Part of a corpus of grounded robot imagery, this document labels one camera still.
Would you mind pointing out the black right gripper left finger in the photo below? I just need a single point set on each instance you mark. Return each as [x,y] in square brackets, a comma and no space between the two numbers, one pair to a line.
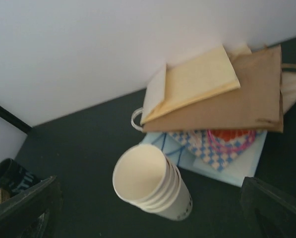
[40,204]

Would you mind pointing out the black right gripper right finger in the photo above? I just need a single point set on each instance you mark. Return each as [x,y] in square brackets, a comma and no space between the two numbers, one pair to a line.
[269,212]

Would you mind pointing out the brown paper bag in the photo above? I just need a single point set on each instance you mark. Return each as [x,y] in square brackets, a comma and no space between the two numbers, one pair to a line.
[256,105]

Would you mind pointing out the black cup sleeve stack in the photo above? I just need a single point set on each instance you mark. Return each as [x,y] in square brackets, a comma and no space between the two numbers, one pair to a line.
[14,178]

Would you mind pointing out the blue checkered paper bag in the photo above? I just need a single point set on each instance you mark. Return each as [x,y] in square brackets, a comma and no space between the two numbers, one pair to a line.
[218,148]

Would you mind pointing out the white paper cup stack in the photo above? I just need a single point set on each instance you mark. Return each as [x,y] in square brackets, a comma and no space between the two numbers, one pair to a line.
[144,177]

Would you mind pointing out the yellow padded envelope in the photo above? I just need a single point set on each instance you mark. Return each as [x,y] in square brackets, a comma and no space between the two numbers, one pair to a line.
[202,77]

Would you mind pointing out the black frame post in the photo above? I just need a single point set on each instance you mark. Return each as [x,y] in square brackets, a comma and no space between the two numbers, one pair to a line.
[15,121]

